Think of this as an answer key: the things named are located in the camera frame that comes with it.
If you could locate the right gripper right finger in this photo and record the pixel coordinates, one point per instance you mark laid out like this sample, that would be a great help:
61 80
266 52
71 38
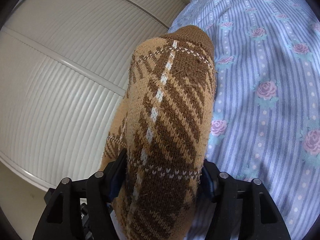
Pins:
243 209

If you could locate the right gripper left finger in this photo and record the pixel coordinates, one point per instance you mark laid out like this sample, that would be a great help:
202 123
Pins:
82 209

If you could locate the brown plaid knit sweater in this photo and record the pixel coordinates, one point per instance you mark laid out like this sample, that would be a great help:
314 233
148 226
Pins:
163 121

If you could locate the cream louvered wardrobe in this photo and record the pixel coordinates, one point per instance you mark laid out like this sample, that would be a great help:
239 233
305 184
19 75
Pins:
64 70

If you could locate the blue floral striped duvet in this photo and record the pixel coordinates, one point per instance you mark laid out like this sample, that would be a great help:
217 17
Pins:
265 121

